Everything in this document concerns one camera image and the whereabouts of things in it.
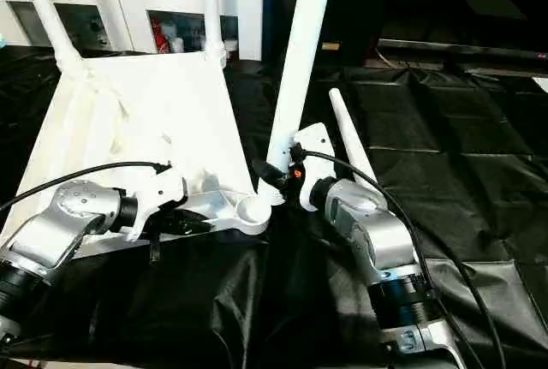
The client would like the black table mat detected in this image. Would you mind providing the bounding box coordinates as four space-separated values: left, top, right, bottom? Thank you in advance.
0 39 548 369

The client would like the white plastic table top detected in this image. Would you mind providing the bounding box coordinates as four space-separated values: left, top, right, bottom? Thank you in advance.
0 51 275 260

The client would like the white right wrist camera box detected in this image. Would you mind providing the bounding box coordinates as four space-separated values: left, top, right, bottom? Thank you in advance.
291 122 337 212

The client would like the white plastic table leg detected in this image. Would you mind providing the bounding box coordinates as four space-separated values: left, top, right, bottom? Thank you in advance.
328 87 378 187
258 0 338 207
15 0 86 80
199 0 229 67

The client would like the white glass-door cabinet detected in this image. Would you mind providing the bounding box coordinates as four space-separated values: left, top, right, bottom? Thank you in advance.
0 0 265 62

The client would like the black low cabinet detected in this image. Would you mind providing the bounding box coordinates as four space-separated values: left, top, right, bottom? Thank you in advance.
262 0 548 66

